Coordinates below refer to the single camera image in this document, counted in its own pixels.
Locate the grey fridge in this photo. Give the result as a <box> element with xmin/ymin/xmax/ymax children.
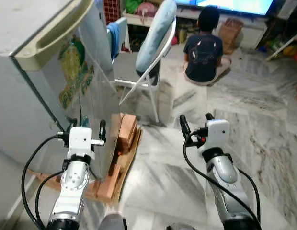
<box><xmin>0</xmin><ymin>0</ymin><xmax>123</xmax><ymax>181</ymax></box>

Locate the orange brick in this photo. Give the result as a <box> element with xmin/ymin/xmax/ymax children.
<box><xmin>95</xmin><ymin>163</ymin><xmax>123</xmax><ymax>202</ymax></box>
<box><xmin>117</xmin><ymin>113</ymin><xmax>138</xmax><ymax>154</ymax></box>

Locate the wooden base board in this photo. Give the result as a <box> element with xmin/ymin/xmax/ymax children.
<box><xmin>28</xmin><ymin>124</ymin><xmax>144</xmax><ymax>205</ymax></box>

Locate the green durian sticker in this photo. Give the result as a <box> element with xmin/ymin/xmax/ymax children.
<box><xmin>59</xmin><ymin>37</ymin><xmax>97</xmax><ymax>110</ymax></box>

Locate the sitting child in dark shirt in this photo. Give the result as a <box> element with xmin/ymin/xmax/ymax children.
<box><xmin>183</xmin><ymin>5</ymin><xmax>232</xmax><ymax>87</ymax></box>

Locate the white folding chair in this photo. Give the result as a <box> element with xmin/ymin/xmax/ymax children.
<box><xmin>112</xmin><ymin>4</ymin><xmax>178</xmax><ymax>123</ymax></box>

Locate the small brown cardboard box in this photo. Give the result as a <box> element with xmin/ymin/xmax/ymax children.
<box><xmin>218</xmin><ymin>18</ymin><xmax>244</xmax><ymax>54</ymax></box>

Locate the blue towel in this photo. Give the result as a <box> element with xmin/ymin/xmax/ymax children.
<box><xmin>106</xmin><ymin>21</ymin><xmax>122</xmax><ymax>61</ymax></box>

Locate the light blue pillow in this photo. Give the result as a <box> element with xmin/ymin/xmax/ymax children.
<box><xmin>135</xmin><ymin>0</ymin><xmax>178</xmax><ymax>75</ymax></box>

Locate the grey right robot leg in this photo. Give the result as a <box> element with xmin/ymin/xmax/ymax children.
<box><xmin>165</xmin><ymin>223</ymin><xmax>198</xmax><ymax>230</ymax></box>

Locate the grey robot leg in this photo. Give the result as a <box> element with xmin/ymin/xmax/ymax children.
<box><xmin>98</xmin><ymin>213</ymin><xmax>128</xmax><ymax>230</ymax></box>
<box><xmin>165</xmin><ymin>223</ymin><xmax>198</xmax><ymax>230</ymax></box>

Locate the grey left robot leg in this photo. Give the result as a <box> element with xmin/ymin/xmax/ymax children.
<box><xmin>98</xmin><ymin>213</ymin><xmax>128</xmax><ymax>230</ymax></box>

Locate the white television bench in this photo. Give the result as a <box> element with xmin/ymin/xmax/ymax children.
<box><xmin>176</xmin><ymin>7</ymin><xmax>270</xmax><ymax>49</ymax></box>

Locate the flat screen television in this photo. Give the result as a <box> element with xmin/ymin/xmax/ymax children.
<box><xmin>176</xmin><ymin>0</ymin><xmax>275</xmax><ymax>17</ymax></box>

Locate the white side table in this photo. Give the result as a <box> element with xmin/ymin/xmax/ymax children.
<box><xmin>120</xmin><ymin>10</ymin><xmax>155</xmax><ymax>51</ymax></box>

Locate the red brick column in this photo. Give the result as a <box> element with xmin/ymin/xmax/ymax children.
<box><xmin>103</xmin><ymin>0</ymin><xmax>122</xmax><ymax>25</ymax></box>

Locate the pink bag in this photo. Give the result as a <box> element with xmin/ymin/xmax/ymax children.
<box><xmin>137</xmin><ymin>2</ymin><xmax>158</xmax><ymax>18</ymax></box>

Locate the green bag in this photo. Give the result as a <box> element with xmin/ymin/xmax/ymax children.
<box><xmin>123</xmin><ymin>0</ymin><xmax>144</xmax><ymax>14</ymax></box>

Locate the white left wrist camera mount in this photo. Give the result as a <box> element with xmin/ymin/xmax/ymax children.
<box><xmin>67</xmin><ymin>126</ymin><xmax>95</xmax><ymax>161</ymax></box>

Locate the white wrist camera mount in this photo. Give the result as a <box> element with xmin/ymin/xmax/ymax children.
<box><xmin>198</xmin><ymin>118</ymin><xmax>231</xmax><ymax>155</ymax></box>
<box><xmin>67</xmin><ymin>126</ymin><xmax>95</xmax><ymax>161</ymax></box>

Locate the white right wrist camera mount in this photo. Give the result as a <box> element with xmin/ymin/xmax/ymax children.
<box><xmin>198</xmin><ymin>118</ymin><xmax>231</xmax><ymax>155</ymax></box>

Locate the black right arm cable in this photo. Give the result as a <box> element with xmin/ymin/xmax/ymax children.
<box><xmin>183</xmin><ymin>136</ymin><xmax>262</xmax><ymax>226</ymax></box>

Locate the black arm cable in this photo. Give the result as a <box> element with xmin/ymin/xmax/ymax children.
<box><xmin>21</xmin><ymin>134</ymin><xmax>69</xmax><ymax>230</ymax></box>
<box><xmin>183</xmin><ymin>136</ymin><xmax>262</xmax><ymax>226</ymax></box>

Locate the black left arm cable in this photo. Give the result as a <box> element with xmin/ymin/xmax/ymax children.
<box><xmin>21</xmin><ymin>134</ymin><xmax>69</xmax><ymax>230</ymax></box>

